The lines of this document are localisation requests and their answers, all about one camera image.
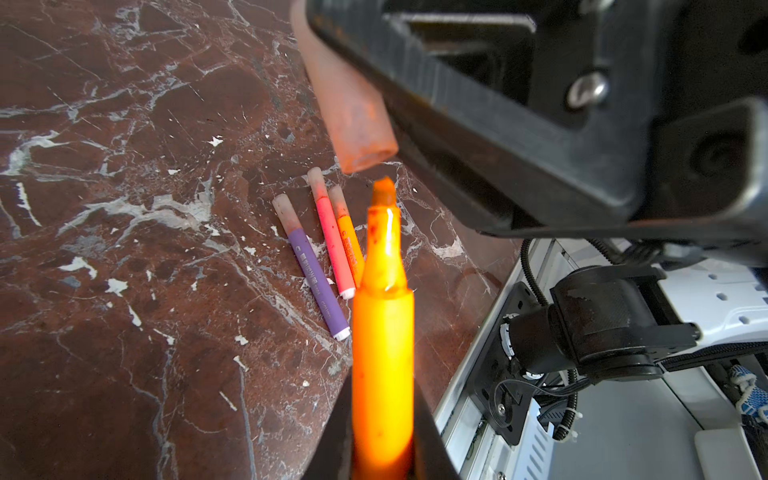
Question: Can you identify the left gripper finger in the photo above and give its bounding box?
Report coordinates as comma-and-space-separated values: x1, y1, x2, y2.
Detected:
305, 1, 767, 267

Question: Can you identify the orange highlighter pen group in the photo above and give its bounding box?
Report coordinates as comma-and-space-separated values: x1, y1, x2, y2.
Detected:
352, 177, 414, 479

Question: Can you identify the pink highlighter pen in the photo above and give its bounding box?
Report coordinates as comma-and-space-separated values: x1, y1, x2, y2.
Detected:
307, 167, 356, 300

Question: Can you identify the purple highlighter pen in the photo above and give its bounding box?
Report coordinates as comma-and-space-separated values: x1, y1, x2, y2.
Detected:
272, 194, 351, 341

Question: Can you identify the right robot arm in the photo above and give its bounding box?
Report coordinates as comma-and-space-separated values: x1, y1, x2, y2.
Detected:
481, 261, 767, 479

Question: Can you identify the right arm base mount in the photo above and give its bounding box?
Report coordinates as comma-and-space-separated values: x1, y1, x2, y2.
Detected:
467, 282, 578, 446

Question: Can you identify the aluminium front rail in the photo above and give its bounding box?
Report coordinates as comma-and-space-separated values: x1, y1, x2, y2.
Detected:
435, 264, 554, 479

